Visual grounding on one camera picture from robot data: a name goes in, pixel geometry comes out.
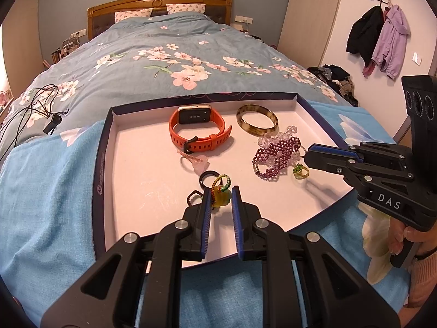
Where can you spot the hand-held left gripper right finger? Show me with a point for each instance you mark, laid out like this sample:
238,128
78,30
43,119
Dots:
237,218

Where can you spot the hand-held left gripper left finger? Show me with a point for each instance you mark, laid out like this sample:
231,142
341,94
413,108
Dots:
206,218

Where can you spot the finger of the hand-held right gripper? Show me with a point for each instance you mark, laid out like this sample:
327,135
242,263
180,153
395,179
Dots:
324,164
327,149

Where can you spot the white tray with dark rim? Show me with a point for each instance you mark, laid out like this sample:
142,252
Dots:
143,184

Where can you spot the person's right forearm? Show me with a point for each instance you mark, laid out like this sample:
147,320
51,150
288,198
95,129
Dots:
423,280

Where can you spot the person's right hand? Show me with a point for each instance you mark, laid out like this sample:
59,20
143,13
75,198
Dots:
396,239

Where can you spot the pile of dark clothes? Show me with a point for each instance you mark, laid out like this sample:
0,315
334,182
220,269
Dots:
336,82

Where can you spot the tortoiseshell bangle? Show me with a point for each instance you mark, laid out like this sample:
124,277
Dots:
254,130

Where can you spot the orange smartwatch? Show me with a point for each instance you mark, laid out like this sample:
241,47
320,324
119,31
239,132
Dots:
191,113

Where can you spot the blue floral quilt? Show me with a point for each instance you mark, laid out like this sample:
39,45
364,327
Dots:
239,85

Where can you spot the black jacket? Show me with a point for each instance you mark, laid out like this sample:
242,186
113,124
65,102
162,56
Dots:
363,34

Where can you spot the purple jacket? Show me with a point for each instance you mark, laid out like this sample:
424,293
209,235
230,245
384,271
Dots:
392,41

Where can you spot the blue flower blanket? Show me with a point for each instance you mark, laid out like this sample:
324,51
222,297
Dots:
51,211

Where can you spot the small black device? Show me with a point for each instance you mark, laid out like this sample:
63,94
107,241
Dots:
53,124

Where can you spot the white patterned pillow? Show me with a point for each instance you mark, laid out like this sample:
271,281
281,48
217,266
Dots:
186,8
133,15

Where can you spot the cluttered bedside items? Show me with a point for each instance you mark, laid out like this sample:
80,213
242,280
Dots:
66,51

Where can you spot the wooden headboard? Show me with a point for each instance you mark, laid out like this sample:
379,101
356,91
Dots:
136,3

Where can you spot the small pink fan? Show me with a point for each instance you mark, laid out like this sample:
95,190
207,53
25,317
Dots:
3,97

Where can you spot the white wall switch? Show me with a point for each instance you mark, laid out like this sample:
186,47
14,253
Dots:
417,58

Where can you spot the white wall socket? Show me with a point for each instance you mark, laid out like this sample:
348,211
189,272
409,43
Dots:
78,33
243,19

